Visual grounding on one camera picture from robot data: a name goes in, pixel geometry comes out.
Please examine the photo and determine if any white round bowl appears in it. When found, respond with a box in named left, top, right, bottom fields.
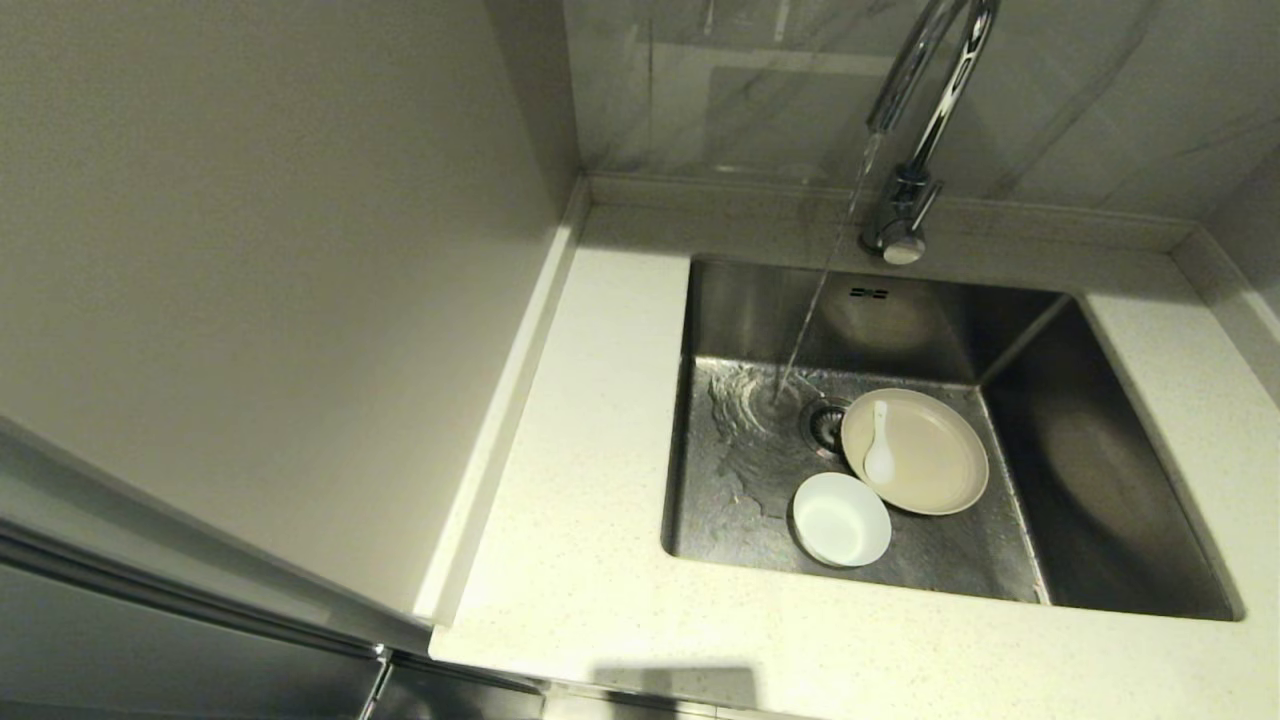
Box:
left=791, top=471, right=894, bottom=570

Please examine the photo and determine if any white ceramic spoon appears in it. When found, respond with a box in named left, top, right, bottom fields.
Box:
left=863, top=400, right=897, bottom=487

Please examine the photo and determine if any cream round plate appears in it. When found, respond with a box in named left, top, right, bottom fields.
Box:
left=839, top=387, right=991, bottom=517

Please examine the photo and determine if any stainless steel sink basin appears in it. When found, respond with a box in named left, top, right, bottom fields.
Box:
left=660, top=252, right=1243, bottom=623

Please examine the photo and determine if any round metal drain strainer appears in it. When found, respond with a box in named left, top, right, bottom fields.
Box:
left=803, top=397, right=853, bottom=461

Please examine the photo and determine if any chrome gooseneck faucet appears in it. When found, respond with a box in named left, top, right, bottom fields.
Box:
left=858, top=0, right=1004, bottom=266

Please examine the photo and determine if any grey metal cabinet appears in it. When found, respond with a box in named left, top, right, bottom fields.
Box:
left=0, top=415, right=548, bottom=720

